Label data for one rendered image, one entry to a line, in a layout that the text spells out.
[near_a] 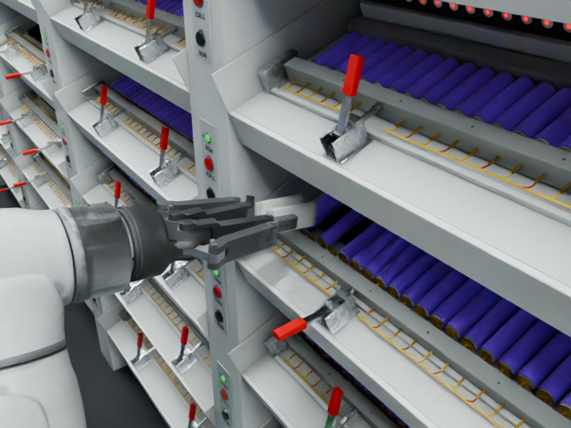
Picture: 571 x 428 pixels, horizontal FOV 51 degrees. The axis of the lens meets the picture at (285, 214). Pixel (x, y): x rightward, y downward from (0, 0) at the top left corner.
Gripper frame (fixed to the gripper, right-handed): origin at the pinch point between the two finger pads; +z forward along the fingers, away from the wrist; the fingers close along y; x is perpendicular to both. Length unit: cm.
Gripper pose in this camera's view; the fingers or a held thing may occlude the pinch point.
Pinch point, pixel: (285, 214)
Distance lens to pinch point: 70.7
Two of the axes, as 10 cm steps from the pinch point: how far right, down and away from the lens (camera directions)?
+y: -5.9, -3.8, 7.1
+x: -1.1, 9.1, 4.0
